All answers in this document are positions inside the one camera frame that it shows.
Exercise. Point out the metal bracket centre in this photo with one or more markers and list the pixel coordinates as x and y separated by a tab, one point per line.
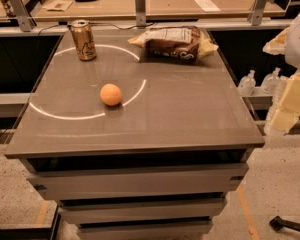
140	9

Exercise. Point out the clear sanitizer bottle left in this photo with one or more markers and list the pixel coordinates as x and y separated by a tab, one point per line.
247	84

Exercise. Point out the paper note left desk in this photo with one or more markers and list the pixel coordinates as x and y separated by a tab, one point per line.
58	5

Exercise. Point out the clear sanitizer bottle right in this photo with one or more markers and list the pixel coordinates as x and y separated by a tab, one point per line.
270	81

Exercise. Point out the brown chip bag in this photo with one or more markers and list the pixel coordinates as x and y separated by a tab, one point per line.
186	43

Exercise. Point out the black chair base leg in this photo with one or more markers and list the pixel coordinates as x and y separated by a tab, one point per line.
277	223

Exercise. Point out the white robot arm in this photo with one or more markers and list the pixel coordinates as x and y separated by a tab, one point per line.
292	57

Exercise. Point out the grey drawer cabinet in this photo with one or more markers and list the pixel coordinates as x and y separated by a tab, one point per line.
160	163

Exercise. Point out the orange fruit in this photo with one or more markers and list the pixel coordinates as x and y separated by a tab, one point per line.
111	95

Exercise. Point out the white paper sheet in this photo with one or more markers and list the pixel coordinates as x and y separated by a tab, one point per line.
207	5

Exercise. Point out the clear sanitizer bottle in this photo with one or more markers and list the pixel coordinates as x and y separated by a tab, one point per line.
247	84
270	81

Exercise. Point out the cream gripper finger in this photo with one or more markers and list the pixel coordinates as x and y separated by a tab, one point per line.
277	45
288	112

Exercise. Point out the metal bracket left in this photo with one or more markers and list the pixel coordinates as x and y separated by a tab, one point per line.
22	16

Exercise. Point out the orange soda can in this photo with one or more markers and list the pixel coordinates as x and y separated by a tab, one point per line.
83	39

